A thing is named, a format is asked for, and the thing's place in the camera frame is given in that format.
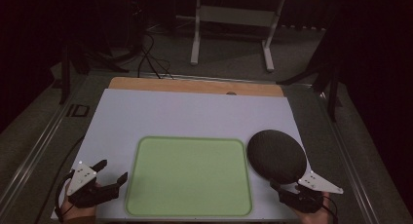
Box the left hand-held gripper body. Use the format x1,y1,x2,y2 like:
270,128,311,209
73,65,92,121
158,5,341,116
65,161,121,209

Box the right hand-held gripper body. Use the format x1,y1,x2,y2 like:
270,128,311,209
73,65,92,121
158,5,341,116
277,170,345,214

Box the dark round pad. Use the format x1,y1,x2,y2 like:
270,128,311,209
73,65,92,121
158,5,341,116
246,129,308,186

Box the person's right hand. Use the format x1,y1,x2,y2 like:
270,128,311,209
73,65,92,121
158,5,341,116
291,191,333,224

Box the person's left hand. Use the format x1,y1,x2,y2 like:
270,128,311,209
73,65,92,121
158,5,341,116
59,181,102,224

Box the green rectangular mat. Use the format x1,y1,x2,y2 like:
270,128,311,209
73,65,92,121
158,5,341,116
125,135,253,218

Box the white table cover sheet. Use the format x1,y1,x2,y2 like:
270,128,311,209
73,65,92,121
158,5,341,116
51,88,314,222

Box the black stand with legs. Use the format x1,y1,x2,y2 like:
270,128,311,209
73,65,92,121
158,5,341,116
276,28,344,123
57,42,131,105

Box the dark equipment tower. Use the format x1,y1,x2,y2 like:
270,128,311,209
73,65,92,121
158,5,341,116
128,0,147,53

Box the black cable beside table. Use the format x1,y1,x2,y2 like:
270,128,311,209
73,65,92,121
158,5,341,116
33,135,86,224

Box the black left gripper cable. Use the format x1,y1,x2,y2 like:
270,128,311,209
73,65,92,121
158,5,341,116
54,169,76,224

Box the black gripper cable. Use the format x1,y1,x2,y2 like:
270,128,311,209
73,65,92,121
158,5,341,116
319,194,339,224
54,169,76,224

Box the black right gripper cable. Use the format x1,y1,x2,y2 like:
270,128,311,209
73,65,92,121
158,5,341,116
319,194,339,224

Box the metal floor rail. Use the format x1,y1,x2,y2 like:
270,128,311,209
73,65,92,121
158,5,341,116
319,92,381,224
0,98,76,205

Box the black floor cables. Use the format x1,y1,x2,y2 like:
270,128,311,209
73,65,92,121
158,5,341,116
136,32,174,80

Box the white metal stand frame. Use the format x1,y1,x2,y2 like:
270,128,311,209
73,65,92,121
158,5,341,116
190,0,286,73

